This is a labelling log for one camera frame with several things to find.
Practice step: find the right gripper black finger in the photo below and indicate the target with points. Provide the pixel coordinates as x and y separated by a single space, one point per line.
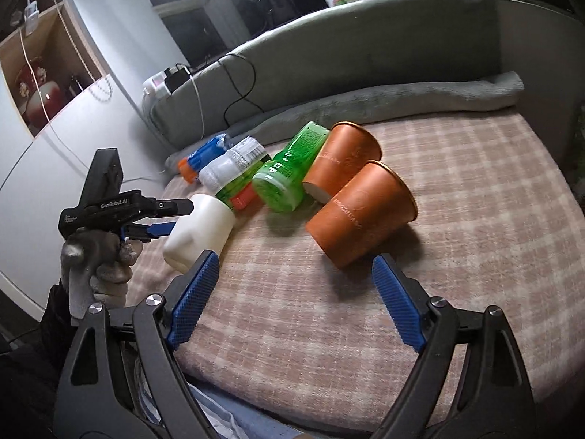
173 207

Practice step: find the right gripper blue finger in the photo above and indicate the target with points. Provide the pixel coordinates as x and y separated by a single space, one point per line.
147 233

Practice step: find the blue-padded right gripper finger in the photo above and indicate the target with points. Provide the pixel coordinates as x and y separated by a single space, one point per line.
121 379
493 397

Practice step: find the white paper cup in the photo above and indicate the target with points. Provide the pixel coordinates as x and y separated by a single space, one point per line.
207 227

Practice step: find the orange paper cup near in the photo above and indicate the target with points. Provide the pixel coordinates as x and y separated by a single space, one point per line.
373 205

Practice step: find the orange paper cup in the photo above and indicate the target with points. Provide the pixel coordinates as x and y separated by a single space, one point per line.
346 150
373 205

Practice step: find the orange paper cup far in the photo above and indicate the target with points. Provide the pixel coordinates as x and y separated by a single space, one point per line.
346 150

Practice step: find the grey gloved hand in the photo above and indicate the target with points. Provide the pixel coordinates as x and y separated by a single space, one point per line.
96 266

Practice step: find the blue orange bottle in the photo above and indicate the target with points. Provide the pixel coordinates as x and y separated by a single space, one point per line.
190 166

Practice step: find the white green labelled bottle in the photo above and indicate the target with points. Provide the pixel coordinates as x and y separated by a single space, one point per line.
229 177

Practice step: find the blue striped cloth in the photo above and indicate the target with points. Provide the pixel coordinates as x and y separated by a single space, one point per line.
230 417

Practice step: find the green plastic bottle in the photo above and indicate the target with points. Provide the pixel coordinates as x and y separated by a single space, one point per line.
279 181

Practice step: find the red white pot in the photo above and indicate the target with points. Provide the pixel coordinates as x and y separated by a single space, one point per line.
44 98

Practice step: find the black charger plug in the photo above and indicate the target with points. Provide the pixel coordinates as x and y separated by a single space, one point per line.
175 77

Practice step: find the grey fleece blanket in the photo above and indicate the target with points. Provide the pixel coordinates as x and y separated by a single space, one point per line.
180 126

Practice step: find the pink plaid blanket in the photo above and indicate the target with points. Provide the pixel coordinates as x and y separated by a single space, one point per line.
290 333

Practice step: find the grey sofa backrest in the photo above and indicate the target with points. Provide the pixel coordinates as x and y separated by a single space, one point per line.
342 49

